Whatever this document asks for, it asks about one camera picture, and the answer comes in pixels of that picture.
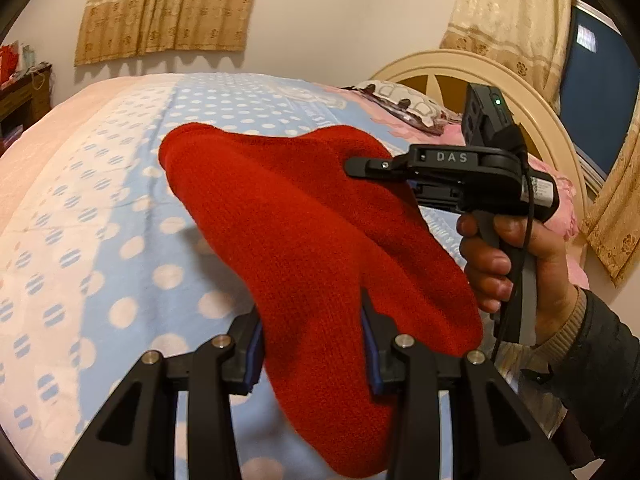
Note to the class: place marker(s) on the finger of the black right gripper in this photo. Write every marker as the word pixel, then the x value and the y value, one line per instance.
pixel 375 168

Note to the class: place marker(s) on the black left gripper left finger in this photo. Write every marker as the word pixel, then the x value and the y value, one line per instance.
pixel 133 435

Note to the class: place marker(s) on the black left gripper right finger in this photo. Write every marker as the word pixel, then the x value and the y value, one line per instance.
pixel 452 410

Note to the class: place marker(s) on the red knitted embroidered sweater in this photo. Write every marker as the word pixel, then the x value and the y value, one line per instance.
pixel 309 242

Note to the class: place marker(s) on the dark jacket forearm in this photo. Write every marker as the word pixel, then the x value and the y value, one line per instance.
pixel 593 368

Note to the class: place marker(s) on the person's right hand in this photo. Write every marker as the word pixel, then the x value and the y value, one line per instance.
pixel 487 271

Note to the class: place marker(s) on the black white patterned pillow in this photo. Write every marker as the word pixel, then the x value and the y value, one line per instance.
pixel 410 106

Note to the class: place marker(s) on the pink quilt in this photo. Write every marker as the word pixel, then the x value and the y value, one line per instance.
pixel 550 189

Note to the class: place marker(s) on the cream wooden headboard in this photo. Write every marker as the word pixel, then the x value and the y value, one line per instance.
pixel 547 137

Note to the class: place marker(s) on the dark window pane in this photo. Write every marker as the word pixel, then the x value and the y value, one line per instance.
pixel 599 88

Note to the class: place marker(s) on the beige patterned curtain right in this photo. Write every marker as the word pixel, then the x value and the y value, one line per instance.
pixel 529 37

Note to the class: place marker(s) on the beige patterned curtain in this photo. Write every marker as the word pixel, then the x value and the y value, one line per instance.
pixel 529 37
pixel 114 29

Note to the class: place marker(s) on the blue polka dot bed blanket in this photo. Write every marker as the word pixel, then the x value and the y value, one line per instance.
pixel 100 262

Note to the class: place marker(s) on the beige patterned curtain centre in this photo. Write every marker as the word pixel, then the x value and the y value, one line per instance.
pixel 114 29

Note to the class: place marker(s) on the dark wooden desk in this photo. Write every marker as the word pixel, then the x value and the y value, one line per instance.
pixel 25 99

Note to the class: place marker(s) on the red gift bag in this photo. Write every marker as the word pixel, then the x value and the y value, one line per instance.
pixel 9 57

